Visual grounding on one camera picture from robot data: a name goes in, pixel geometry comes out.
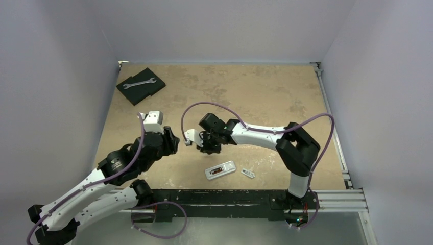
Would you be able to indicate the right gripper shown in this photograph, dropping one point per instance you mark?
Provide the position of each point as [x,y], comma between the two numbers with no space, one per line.
[206,142]

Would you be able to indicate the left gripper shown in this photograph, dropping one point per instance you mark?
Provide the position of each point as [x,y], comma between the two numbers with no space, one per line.
[173,139]

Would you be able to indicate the white remote control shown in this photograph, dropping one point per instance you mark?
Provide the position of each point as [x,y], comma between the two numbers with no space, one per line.
[228,167]

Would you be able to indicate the white battery cover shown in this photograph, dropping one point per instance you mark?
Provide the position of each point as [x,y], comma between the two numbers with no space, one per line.
[248,173]

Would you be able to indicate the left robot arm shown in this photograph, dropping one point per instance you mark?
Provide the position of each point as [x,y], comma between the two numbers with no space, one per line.
[109,188]

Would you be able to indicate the black foam pad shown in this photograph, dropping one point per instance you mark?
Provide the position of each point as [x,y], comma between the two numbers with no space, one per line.
[138,93]

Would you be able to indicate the silver open-end wrench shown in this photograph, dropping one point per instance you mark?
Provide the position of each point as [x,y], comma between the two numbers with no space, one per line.
[149,81]

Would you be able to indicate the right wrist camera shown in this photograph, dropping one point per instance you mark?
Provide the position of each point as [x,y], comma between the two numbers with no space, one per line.
[192,136]

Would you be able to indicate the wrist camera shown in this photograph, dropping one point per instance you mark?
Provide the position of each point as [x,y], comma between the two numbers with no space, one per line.
[152,122]
[192,136]

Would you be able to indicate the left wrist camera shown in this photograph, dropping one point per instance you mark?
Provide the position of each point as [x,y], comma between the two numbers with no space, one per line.
[152,122]

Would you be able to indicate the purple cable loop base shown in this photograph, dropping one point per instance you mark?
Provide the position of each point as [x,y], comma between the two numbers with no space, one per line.
[160,217]

